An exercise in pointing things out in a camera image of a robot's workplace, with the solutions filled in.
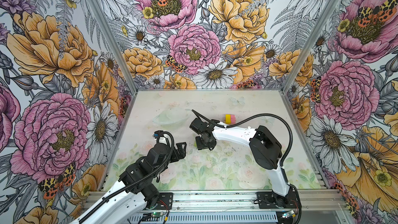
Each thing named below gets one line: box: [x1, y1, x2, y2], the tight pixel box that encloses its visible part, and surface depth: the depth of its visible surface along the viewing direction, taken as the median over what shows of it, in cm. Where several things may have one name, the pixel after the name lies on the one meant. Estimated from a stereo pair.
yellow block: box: [225, 114, 232, 124], surface depth 103 cm
